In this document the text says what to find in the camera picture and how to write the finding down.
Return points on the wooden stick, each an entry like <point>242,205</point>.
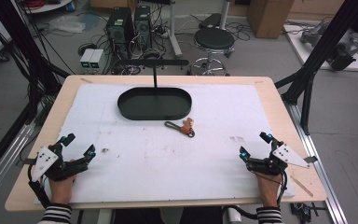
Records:
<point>301,186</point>

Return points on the aluminium rail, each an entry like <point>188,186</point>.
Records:
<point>4,161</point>
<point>318,165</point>

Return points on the person's right hand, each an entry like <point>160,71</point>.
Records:
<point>268,188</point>

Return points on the person's left striped sleeve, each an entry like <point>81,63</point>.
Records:
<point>56,214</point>

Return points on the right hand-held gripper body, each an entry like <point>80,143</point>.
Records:
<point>279,160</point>

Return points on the person's striped sleeve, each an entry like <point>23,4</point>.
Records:
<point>269,215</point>
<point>56,214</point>

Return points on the cardboard box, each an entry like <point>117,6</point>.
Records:
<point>268,17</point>

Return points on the white foam mat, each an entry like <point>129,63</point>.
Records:
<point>164,143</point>

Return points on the person's dark trousers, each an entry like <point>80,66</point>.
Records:
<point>167,216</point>

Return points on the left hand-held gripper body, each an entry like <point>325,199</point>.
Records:
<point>48,163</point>

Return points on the clear plastic bag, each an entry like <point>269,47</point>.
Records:
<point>66,24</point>

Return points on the person's left hand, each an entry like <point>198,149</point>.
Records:
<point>62,186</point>

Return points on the black round stool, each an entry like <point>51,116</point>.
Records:
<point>213,49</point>

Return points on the white power supply unit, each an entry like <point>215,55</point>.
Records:
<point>87,58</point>
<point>96,58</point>

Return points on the black oval tray stand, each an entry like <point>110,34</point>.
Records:
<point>154,99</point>

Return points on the white board with devices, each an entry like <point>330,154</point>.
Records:
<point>329,46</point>

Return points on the black metal frame stand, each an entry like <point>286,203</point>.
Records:
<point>320,59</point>
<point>15,62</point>

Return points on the black computer tower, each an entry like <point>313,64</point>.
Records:
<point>143,26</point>
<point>119,31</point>

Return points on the person's right striped sleeve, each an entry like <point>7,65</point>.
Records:
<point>269,215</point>

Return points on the grey table leg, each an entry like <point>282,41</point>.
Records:
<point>104,216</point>

